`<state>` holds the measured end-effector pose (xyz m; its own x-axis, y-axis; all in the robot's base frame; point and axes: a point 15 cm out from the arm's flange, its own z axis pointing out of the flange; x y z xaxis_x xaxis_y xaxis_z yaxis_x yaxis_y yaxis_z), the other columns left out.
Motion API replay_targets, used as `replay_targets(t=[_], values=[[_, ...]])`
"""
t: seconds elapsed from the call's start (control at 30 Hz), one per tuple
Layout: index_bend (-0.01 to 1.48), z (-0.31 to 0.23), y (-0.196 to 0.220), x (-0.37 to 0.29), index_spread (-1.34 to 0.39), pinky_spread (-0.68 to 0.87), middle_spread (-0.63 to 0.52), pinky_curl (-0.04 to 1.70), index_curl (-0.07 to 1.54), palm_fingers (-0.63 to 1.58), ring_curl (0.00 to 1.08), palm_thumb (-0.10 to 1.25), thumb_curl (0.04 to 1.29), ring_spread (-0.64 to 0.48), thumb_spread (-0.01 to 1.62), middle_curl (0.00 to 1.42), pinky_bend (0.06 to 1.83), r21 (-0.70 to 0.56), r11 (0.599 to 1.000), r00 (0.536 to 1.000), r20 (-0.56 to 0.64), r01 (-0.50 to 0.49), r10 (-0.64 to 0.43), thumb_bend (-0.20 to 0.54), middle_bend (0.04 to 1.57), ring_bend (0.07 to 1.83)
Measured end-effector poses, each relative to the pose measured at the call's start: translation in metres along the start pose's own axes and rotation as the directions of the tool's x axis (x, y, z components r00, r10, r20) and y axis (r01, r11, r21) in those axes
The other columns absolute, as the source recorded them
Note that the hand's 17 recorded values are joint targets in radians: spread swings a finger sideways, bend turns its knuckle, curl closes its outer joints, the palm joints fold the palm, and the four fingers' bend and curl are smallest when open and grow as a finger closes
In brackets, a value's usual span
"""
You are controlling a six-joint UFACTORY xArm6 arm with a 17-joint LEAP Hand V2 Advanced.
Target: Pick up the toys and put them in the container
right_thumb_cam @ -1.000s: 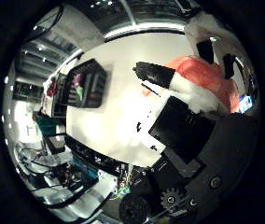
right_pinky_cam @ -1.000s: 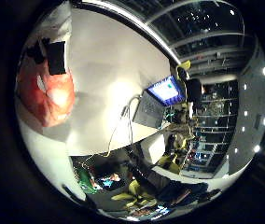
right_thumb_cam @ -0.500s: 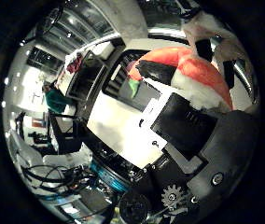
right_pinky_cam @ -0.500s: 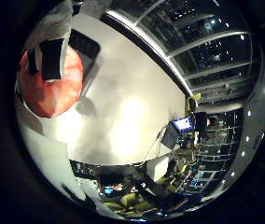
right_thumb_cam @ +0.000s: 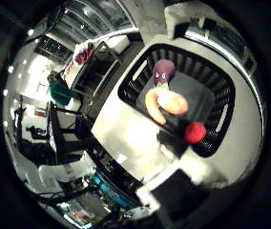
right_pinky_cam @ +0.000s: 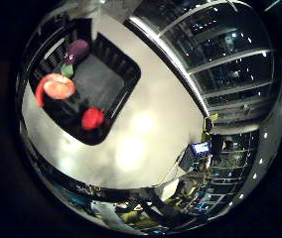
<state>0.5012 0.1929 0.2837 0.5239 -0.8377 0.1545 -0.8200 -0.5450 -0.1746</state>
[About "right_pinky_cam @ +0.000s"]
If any red tomato toy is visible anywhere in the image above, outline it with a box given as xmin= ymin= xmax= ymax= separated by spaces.
xmin=80 ymin=106 xmax=105 ymax=131

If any open black laptop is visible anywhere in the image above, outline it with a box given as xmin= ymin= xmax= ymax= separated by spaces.
xmin=179 ymin=140 xmax=212 ymax=173

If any black plastic basket container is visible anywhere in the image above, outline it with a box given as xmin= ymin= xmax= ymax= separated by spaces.
xmin=28 ymin=18 xmax=142 ymax=147

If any distant standing person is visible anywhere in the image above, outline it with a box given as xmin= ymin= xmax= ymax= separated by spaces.
xmin=223 ymin=139 xmax=236 ymax=153

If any purple eggplant toy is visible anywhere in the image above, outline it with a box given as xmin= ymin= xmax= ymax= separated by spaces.
xmin=61 ymin=39 xmax=90 ymax=79

